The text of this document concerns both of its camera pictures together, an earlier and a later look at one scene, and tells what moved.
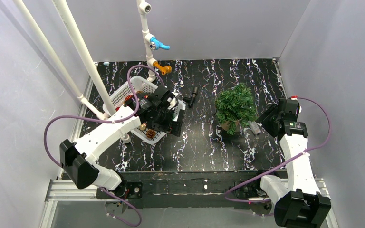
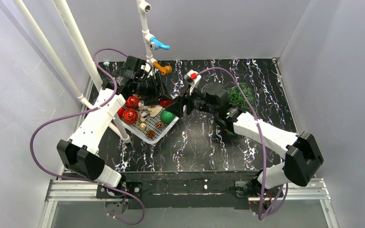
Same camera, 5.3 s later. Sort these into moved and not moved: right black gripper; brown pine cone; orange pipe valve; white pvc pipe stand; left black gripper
Moved: left black gripper; right black gripper
Not moved: orange pipe valve; white pvc pipe stand; brown pine cone
